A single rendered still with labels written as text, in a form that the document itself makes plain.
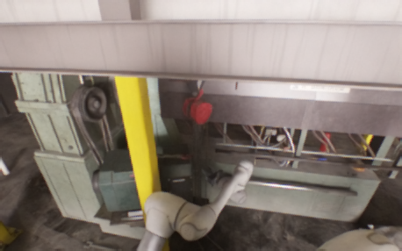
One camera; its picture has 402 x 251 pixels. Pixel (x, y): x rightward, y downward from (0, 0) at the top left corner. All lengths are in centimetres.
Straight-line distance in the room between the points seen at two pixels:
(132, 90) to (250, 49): 49
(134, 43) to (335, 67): 75
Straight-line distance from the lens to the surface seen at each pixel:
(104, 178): 176
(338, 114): 200
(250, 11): 120
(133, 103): 90
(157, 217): 97
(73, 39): 104
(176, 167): 168
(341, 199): 254
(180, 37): 81
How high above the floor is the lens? 189
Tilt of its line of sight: 28 degrees down
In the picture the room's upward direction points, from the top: straight up
